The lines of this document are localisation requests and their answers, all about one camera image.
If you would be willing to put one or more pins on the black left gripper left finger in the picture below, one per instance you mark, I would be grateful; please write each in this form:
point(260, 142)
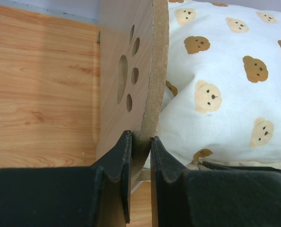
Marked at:
point(83, 196)

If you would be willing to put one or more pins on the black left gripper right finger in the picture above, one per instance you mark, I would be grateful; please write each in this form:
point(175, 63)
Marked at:
point(213, 196)

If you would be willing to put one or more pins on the wooden pet bed frame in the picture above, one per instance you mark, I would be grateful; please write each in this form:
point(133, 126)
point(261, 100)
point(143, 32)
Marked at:
point(134, 39)

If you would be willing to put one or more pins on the large bear print cushion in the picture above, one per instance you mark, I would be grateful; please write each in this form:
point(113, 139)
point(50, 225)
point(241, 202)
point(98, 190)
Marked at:
point(222, 101)

